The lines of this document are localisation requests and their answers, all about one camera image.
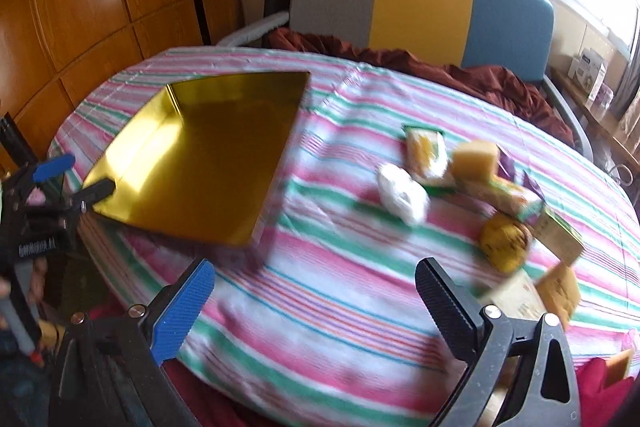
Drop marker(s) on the maroon blanket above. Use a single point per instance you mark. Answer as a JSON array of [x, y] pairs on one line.
[[475, 82]]

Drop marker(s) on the person's left hand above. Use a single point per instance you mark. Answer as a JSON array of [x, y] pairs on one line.
[[40, 282]]

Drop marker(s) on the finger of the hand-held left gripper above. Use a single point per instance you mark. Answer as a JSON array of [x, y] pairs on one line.
[[55, 167], [95, 193]]

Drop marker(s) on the wooden side table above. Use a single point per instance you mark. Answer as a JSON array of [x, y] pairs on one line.
[[600, 129]]

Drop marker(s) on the gold gift box tray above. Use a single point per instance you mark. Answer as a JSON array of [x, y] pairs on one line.
[[200, 147]]

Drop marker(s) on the white plastic bag bundle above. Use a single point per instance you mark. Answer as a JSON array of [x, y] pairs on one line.
[[402, 194]]

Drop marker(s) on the white ointment box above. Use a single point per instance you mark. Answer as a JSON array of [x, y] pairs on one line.
[[515, 297]]

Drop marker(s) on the red blanket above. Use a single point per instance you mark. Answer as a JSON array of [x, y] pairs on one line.
[[600, 392]]

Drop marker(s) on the yellow sponge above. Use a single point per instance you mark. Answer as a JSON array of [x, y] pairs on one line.
[[475, 159], [621, 363], [560, 292]]

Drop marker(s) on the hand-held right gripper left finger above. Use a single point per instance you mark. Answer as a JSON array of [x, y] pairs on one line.
[[185, 307]]

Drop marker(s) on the green edged snack packet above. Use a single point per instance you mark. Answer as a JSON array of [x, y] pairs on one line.
[[505, 198], [422, 152]]

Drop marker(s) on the yellow socks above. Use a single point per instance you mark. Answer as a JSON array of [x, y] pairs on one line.
[[505, 239]]

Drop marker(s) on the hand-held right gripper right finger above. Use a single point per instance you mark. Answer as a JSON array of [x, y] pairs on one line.
[[445, 302]]

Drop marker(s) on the striped tablecloth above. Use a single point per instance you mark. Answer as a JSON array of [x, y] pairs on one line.
[[325, 307]]

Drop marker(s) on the striped brown curtain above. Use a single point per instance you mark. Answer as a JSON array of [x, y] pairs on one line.
[[629, 97]]

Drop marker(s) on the white carton box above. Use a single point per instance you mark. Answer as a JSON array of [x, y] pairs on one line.
[[587, 72]]

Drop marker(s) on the purple snack packet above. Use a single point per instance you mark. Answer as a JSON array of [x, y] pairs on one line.
[[506, 164]]

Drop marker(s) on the green leaf print box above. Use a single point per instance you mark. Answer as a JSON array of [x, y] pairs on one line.
[[560, 234]]

